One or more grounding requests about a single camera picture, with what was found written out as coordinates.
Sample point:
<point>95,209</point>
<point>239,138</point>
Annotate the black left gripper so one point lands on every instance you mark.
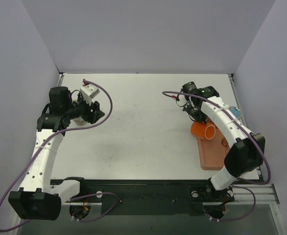
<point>92,112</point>

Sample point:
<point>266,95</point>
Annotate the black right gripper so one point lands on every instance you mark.
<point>197,114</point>

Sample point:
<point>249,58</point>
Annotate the orange mug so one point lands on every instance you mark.
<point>203,131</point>

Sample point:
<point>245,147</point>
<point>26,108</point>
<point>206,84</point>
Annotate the white patterned mug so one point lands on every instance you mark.
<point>79,120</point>

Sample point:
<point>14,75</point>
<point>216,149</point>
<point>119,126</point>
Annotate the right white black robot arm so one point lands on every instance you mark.
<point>246,151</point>

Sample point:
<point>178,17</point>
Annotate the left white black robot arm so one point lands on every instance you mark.
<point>35,199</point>

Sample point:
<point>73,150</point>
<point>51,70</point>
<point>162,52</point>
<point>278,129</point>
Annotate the blue mug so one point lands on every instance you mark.
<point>236,112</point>

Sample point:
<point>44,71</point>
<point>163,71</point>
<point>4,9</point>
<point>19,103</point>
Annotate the pink mug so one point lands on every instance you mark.
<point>224,142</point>

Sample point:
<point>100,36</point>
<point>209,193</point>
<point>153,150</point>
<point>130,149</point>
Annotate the pink plastic tray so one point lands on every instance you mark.
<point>212,153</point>

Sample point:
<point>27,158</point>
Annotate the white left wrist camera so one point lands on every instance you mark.
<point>88,91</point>

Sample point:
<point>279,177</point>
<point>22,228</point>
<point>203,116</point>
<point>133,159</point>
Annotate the aluminium rail frame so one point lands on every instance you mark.
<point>145,134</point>

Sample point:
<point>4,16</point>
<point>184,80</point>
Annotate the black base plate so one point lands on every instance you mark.
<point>150,197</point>

